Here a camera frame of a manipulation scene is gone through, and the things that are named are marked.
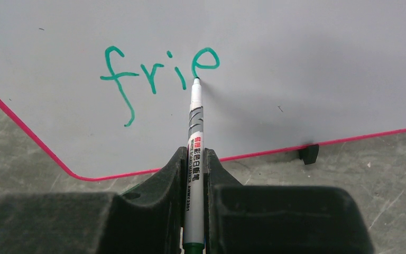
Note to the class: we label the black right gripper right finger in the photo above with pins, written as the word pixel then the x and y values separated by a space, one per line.
pixel 279 219

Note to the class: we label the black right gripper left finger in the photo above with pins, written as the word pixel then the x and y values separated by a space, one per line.
pixel 146 219

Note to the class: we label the green white marker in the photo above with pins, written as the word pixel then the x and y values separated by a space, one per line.
pixel 193 230

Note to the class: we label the pink-framed whiteboard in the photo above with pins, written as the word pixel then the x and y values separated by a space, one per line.
pixel 104 86

